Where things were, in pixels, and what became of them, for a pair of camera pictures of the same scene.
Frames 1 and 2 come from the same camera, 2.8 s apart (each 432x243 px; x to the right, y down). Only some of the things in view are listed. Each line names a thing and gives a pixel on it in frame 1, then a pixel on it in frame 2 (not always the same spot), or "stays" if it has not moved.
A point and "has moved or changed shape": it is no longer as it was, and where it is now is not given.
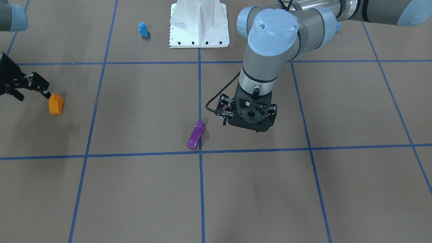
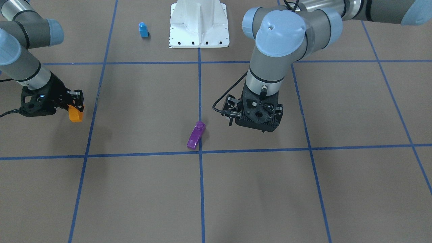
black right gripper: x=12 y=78 -> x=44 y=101
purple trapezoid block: x=195 y=137 stays
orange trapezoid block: x=56 y=103 has moved or changed shape
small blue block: x=143 y=30 stays
